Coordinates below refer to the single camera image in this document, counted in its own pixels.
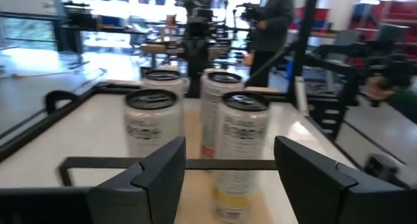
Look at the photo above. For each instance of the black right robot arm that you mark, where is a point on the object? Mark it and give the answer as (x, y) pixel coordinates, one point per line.
(195, 54)

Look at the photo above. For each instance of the white Celsius can black lid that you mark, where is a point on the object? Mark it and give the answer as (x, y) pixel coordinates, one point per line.
(151, 126)
(163, 75)

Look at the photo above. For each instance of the black device on stand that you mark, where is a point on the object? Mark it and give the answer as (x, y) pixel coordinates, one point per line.
(79, 17)

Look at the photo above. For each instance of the person's forearm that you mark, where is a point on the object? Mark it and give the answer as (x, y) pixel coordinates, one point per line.
(405, 105)

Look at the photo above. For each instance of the black table frame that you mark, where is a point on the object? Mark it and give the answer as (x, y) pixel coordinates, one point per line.
(32, 129)

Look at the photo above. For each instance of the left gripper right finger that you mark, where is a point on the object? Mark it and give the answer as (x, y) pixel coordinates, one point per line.
(342, 201)

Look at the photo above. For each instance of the person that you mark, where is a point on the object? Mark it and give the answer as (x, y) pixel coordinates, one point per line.
(273, 28)

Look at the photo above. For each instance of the black background robot arm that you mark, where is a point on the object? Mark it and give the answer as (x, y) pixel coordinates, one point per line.
(358, 51)

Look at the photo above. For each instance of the white Celsius can orange print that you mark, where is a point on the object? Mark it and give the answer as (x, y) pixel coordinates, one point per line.
(241, 136)

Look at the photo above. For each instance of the white Celsius peach vibe can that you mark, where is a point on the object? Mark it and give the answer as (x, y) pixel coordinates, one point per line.
(210, 120)

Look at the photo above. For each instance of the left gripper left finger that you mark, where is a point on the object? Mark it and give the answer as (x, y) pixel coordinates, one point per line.
(97, 201)

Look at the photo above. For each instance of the person's hand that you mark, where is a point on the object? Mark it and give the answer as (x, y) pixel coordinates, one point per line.
(378, 89)

